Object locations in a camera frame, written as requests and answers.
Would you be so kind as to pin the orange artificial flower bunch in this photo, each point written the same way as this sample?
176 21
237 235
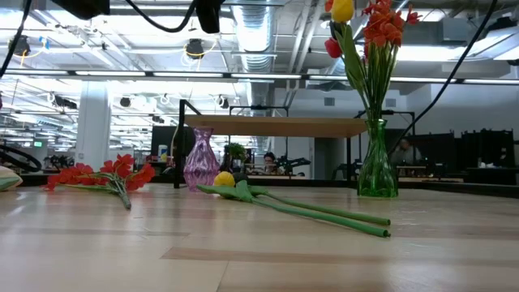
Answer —
383 28

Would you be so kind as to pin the purple glass vase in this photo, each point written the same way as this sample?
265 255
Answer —
201 166

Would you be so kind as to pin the black background robot arm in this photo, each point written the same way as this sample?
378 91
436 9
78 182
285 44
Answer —
290 164

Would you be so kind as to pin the wooden shelf with black legs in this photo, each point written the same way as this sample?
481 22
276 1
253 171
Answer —
271 126

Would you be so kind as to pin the long ceiling light strip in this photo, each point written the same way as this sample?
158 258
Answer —
186 74

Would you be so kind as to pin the potted green plant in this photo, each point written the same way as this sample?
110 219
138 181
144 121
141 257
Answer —
236 151

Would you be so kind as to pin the red artificial tulip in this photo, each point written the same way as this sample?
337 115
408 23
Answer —
332 48

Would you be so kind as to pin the person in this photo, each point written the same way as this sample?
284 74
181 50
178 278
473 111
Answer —
405 154
269 159

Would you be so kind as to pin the white building column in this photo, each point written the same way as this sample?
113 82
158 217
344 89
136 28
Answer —
93 130

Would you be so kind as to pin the red artificial flower bunch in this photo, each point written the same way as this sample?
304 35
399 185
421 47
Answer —
121 164

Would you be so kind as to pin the black background rig frame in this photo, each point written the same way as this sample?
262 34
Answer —
259 107

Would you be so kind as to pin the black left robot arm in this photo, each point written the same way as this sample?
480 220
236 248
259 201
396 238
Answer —
81 8

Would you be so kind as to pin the green glass vase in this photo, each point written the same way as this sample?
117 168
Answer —
377 174

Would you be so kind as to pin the black cabinet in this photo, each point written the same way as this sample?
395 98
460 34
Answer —
486 148

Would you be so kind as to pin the black monitor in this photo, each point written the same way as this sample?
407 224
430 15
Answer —
162 140

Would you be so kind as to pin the silver ventilation duct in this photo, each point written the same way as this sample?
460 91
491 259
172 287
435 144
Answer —
254 32

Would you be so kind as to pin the yellow artificial tulip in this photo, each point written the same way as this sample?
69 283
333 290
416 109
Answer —
225 179
342 10

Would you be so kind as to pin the cream artificial tulip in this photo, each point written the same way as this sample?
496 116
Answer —
9 178

